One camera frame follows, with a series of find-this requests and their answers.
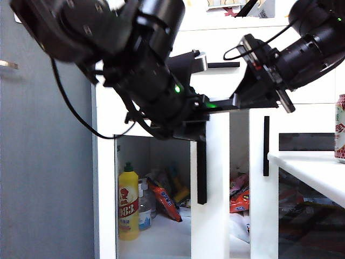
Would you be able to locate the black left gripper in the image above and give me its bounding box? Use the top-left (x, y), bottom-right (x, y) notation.
top-left (150, 93), bottom-right (211, 143)

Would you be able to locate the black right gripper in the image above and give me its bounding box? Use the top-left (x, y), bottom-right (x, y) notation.
top-left (208, 42), bottom-right (296, 114)

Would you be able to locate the white glass-panel door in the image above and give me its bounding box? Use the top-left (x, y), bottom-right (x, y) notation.
top-left (249, 107), bottom-right (345, 259)
top-left (190, 111), bottom-right (231, 259)

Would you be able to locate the red white beverage can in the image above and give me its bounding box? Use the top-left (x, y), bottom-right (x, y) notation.
top-left (334, 93), bottom-right (345, 165)

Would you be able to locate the white cabinet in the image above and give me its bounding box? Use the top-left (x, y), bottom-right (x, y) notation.
top-left (91, 15), bottom-right (345, 259)

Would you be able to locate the dark grey tall door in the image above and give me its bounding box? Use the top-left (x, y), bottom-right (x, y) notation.
top-left (0, 0), bottom-right (95, 259)

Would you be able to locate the wide white drawer front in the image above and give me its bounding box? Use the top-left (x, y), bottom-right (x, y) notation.
top-left (94, 25), bottom-right (335, 109)

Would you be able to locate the pink snack bag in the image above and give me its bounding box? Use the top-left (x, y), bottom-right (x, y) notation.
top-left (230, 172), bottom-right (250, 196)

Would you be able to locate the orange snack bag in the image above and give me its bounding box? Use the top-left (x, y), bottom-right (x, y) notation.
top-left (147, 176), bottom-right (183, 223)

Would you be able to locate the red snack bag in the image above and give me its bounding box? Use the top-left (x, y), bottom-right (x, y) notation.
top-left (230, 188), bottom-right (251, 214)

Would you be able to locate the black stick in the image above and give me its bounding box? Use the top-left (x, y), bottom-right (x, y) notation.
top-left (234, 0), bottom-right (259, 18)

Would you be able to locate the clear pump bottle blue label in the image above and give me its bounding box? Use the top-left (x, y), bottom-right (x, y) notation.
top-left (138, 179), bottom-right (153, 231)

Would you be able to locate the yellow detergent bottle green cap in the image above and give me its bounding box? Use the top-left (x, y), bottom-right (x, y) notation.
top-left (118, 161), bottom-right (140, 241)

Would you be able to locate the crumpled white plastic bag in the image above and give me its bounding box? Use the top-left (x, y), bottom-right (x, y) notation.
top-left (179, 206), bottom-right (252, 243)

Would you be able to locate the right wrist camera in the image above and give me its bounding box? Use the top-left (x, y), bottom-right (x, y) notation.
top-left (239, 33), bottom-right (261, 72)

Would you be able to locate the black drawer handle bar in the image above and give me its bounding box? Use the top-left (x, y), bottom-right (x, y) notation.
top-left (208, 62), bottom-right (240, 69)

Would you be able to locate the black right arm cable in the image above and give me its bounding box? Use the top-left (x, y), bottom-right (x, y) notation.
top-left (223, 23), bottom-right (294, 62)

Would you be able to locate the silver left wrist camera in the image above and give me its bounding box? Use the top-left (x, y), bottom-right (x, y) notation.
top-left (188, 49), bottom-right (209, 74)

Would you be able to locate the metal lever handle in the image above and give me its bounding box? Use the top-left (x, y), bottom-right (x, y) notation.
top-left (0, 60), bottom-right (19, 70)

